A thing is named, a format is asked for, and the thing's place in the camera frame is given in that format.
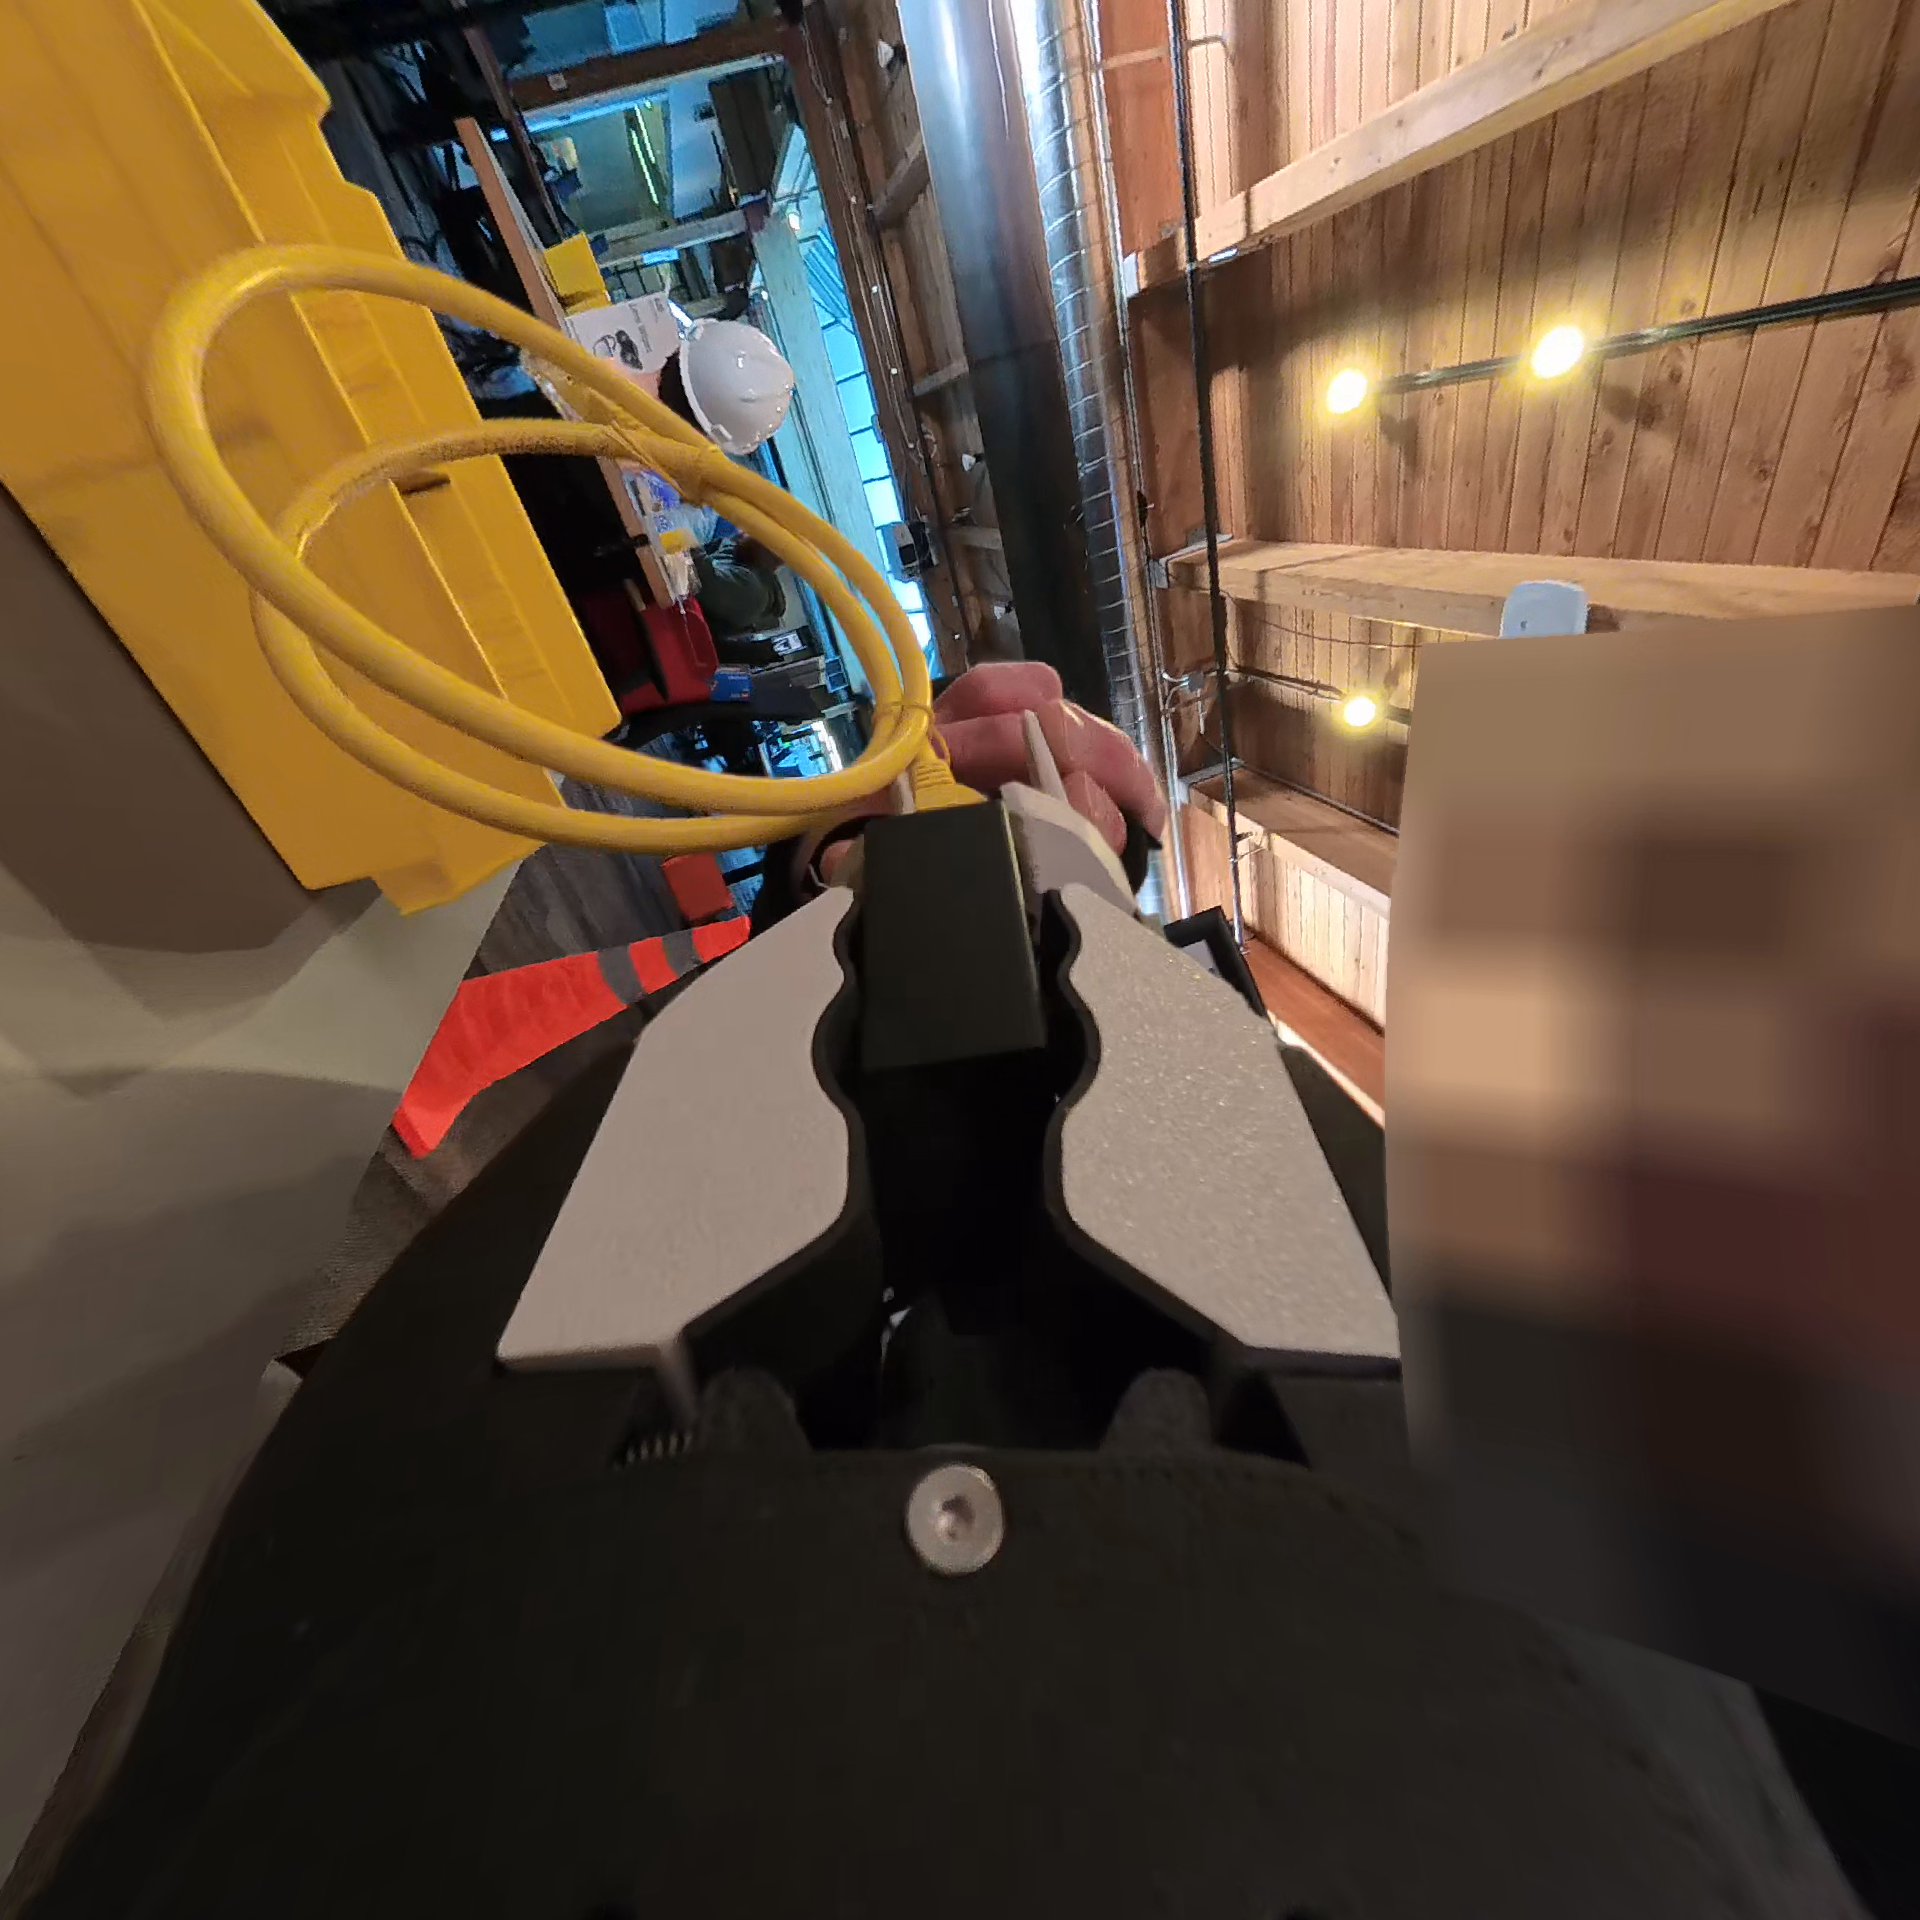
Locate orange reflective vest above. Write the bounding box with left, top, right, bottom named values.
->
left=394, top=914, right=752, bottom=1157

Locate metal ventilation duct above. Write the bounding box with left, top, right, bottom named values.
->
left=899, top=0, right=1181, bottom=902

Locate red bag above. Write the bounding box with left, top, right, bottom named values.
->
left=577, top=584, right=722, bottom=715

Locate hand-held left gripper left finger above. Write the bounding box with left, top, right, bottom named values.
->
left=498, top=886, right=889, bottom=1445

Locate white product box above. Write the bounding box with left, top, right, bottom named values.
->
left=572, top=292, right=685, bottom=379

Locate yellow plastic bin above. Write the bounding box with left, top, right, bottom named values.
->
left=0, top=0, right=626, bottom=917

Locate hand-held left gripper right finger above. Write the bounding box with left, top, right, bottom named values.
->
left=1037, top=886, right=1401, bottom=1441

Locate black network switch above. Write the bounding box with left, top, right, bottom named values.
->
left=852, top=800, right=1052, bottom=1322

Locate yellow ethernet cable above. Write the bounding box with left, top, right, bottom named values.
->
left=144, top=245, right=964, bottom=858

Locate white hard hat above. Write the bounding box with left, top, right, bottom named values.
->
left=678, top=319, right=796, bottom=456

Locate person's right hand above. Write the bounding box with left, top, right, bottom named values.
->
left=930, top=660, right=1169, bottom=863

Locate black lighting track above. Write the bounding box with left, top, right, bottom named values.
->
left=1367, top=273, right=1920, bottom=401

